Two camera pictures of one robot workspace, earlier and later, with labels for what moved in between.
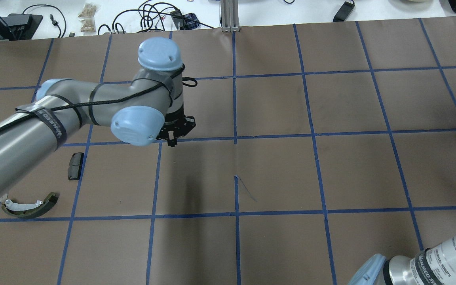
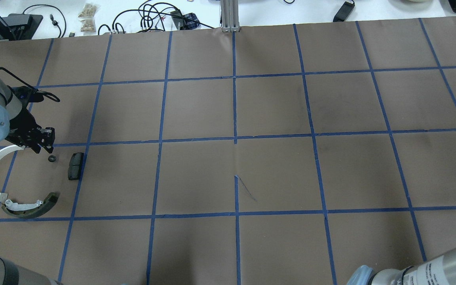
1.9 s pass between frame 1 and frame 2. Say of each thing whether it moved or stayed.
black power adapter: stayed
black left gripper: moved
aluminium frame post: stayed
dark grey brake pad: stayed
